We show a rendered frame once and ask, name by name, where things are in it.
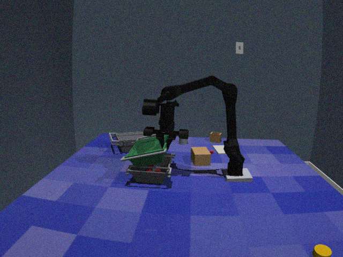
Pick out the yellow short cylinder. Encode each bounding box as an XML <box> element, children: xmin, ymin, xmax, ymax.
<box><xmin>312</xmin><ymin>244</ymin><xmax>332</xmax><ymax>257</ymax></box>

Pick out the grey cylinder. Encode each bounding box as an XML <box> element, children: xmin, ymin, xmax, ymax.
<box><xmin>179</xmin><ymin>137</ymin><xmax>188</xmax><ymax>145</ymax></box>

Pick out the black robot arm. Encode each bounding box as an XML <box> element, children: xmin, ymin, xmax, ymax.
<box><xmin>142</xmin><ymin>75</ymin><xmax>245</xmax><ymax>176</ymax></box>

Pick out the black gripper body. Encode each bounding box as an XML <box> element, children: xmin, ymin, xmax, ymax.
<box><xmin>143</xmin><ymin>116</ymin><xmax>189</xmax><ymax>139</ymax></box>

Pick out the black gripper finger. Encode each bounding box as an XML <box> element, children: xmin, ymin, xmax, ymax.
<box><xmin>167</xmin><ymin>137</ymin><xmax>176</xmax><ymax>151</ymax></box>
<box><xmin>155</xmin><ymin>135</ymin><xmax>164</xmax><ymax>148</ymax></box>

